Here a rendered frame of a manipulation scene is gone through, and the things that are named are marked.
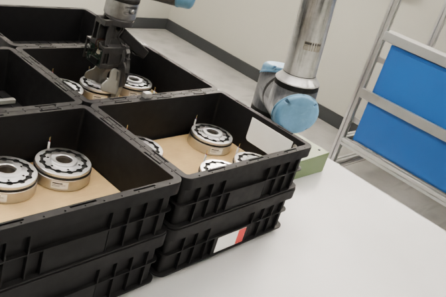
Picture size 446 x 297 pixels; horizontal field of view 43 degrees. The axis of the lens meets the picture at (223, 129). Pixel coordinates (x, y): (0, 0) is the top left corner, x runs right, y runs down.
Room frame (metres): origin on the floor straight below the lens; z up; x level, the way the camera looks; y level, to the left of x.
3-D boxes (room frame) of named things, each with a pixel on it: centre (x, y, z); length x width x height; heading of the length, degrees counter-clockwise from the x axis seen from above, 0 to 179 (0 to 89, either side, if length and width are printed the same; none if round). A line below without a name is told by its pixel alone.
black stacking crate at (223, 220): (1.09, 0.03, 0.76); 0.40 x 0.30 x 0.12; 143
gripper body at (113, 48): (1.26, 0.31, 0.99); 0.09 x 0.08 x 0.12; 143
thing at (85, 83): (1.31, 0.33, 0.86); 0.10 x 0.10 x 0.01
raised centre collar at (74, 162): (0.89, 0.26, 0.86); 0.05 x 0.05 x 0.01
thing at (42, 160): (0.89, 0.26, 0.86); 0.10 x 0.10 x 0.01
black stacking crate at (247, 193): (1.09, 0.03, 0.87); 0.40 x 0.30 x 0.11; 143
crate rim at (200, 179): (1.09, 0.03, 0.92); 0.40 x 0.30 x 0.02; 143
